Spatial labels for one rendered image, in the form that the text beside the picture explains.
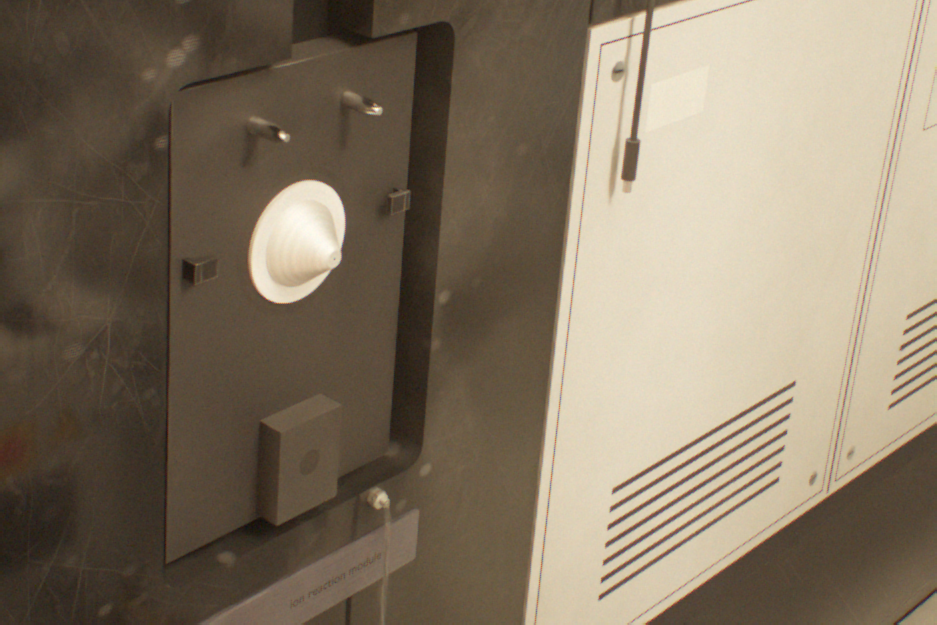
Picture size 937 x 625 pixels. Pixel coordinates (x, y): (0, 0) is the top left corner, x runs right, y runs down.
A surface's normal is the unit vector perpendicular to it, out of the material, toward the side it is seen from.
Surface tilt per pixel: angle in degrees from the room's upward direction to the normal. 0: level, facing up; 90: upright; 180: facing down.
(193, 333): 90
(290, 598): 90
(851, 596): 0
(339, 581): 90
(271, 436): 90
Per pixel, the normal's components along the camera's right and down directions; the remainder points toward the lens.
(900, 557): 0.08, -0.91
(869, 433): 0.76, 0.33
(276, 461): -0.65, 0.26
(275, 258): -0.04, 0.44
